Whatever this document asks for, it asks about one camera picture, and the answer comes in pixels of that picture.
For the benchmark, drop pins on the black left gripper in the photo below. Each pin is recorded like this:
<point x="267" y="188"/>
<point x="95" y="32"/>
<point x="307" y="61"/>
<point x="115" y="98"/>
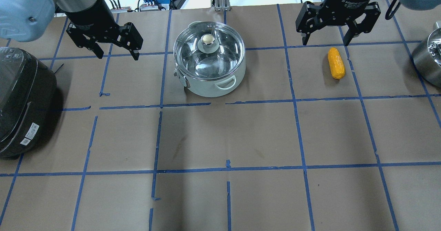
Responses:
<point x="90" y="13"/>

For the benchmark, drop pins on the yellow toy corn cob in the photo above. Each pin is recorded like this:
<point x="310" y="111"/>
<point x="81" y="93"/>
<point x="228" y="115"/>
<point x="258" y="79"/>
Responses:
<point x="336" y="65"/>

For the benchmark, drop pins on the glass pot lid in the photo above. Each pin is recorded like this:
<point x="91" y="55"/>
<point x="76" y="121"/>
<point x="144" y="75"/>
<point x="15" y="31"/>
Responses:
<point x="209" y="51"/>

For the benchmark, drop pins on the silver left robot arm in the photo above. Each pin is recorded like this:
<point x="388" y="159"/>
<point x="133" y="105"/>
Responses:
<point x="27" y="20"/>

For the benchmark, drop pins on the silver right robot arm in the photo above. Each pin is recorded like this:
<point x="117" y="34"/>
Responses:
<point x="410" y="4"/>

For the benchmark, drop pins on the stainless steel steamer pot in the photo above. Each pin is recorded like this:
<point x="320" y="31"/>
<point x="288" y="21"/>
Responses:
<point x="427" y="56"/>

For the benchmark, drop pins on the black rice cooker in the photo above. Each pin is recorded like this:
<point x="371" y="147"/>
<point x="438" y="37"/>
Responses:
<point x="27" y="87"/>

